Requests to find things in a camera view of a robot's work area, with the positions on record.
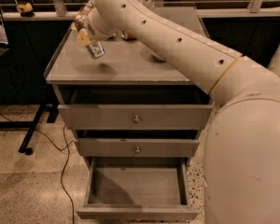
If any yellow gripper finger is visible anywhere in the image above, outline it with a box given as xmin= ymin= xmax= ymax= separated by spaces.
xmin=77 ymin=28 xmax=94 ymax=47

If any dark redbull can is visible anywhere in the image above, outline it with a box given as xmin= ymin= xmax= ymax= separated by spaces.
xmin=82 ymin=39 xmax=105 ymax=59

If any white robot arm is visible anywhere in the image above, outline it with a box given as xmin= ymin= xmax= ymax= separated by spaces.
xmin=85 ymin=0 xmax=280 ymax=224

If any crushed orange soda can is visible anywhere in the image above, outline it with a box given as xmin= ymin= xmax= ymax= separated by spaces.
xmin=121 ymin=31 xmax=135 ymax=41

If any grey top drawer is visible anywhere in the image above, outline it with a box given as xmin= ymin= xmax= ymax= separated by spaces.
xmin=59 ymin=89 xmax=212 ymax=130

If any grey drawer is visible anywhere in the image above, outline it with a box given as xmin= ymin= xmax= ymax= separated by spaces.
xmin=75 ymin=130 xmax=200 ymax=158
xmin=59 ymin=89 xmax=212 ymax=130
xmin=77 ymin=157 xmax=199 ymax=221

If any grey drawer cabinet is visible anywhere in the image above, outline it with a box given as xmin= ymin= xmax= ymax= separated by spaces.
xmin=43 ymin=6 xmax=229 ymax=166

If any grey middle drawer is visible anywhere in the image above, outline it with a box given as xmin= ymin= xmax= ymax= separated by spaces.
xmin=75 ymin=130 xmax=200 ymax=158

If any grey bottom drawer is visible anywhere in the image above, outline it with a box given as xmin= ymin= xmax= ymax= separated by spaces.
xmin=77 ymin=157 xmax=199 ymax=221

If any yellow chip bag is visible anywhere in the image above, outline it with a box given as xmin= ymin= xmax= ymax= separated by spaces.
xmin=71 ymin=0 xmax=95 ymax=31

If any small yellow object on ledge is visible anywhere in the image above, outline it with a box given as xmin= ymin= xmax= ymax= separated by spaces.
xmin=16 ymin=2 xmax=34 ymax=17

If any white ceramic bowl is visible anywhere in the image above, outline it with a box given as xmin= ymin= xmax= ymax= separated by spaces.
xmin=151 ymin=51 xmax=165 ymax=62

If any black desk leg frame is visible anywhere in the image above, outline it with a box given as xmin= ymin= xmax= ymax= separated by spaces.
xmin=0 ymin=104 xmax=59 ymax=155

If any black floor cable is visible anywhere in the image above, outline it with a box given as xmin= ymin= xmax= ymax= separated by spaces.
xmin=0 ymin=105 xmax=77 ymax=224

